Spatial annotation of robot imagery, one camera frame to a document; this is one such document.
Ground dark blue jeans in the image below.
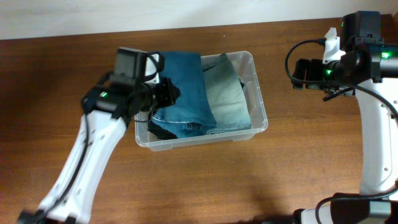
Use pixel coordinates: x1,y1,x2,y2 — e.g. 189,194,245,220
151,51,216,138

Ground dark navy clothing bundle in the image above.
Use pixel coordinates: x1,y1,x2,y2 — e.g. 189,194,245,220
147,121,177,140

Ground light blue jeans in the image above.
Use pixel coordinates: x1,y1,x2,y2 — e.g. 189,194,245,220
203,54,252,134

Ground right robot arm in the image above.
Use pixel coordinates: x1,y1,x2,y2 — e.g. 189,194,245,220
287,11,397,223

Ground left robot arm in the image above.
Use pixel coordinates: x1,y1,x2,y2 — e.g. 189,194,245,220
17,47,180,223

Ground clear plastic storage container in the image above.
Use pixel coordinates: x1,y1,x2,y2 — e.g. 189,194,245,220
135,51,269,151

